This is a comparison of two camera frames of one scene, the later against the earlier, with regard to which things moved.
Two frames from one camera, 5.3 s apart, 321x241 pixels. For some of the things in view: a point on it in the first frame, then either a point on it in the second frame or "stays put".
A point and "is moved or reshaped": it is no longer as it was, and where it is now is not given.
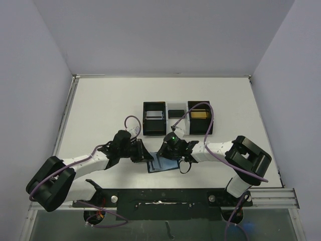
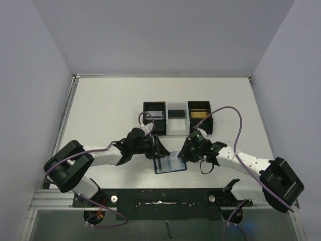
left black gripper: (140, 151) -> (154, 146)
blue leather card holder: (161, 163) is moved or reshaped
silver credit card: (154, 115) stays put
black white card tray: (192, 117) stays put
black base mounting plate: (167, 204) stays put
